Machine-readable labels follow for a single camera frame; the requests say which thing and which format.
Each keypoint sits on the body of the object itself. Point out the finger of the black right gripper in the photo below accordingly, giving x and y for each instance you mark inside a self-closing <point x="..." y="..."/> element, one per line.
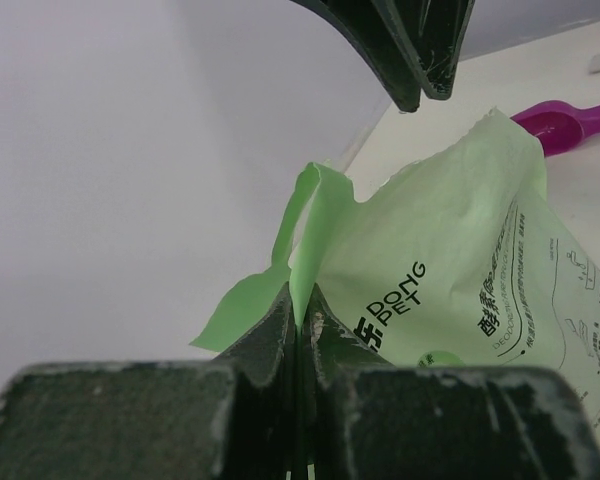
<point x="428" y="36"/>
<point x="360" y="23"/>

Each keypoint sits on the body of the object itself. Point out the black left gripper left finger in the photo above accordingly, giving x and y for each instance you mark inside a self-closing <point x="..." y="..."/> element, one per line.
<point x="227" y="418"/>

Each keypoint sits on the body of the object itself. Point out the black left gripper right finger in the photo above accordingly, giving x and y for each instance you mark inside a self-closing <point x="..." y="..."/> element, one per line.
<point x="368" y="419"/>

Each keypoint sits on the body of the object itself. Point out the green cat litter bag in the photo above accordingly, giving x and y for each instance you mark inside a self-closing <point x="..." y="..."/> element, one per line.
<point x="457" y="259"/>

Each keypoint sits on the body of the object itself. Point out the magenta plastic litter scoop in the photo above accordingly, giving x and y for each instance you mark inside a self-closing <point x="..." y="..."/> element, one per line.
<point x="559" y="126"/>

